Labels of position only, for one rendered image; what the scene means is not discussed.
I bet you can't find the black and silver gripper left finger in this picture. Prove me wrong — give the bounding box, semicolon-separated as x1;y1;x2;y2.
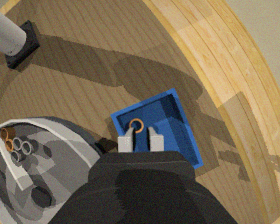
118;128;136;152

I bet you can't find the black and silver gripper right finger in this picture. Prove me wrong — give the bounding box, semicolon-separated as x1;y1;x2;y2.
146;127;164;152

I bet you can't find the grey metal bushing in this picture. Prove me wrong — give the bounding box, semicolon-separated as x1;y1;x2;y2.
21;139;39;155
10;150;26;163
13;136;28;151

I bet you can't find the blue crate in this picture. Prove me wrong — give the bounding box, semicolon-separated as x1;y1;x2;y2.
110;88;204;169

